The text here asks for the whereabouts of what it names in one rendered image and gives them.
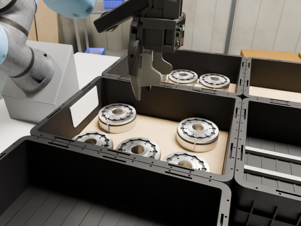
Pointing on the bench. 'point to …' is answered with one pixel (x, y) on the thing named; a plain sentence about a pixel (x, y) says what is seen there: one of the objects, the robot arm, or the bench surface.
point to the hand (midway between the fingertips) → (140, 88)
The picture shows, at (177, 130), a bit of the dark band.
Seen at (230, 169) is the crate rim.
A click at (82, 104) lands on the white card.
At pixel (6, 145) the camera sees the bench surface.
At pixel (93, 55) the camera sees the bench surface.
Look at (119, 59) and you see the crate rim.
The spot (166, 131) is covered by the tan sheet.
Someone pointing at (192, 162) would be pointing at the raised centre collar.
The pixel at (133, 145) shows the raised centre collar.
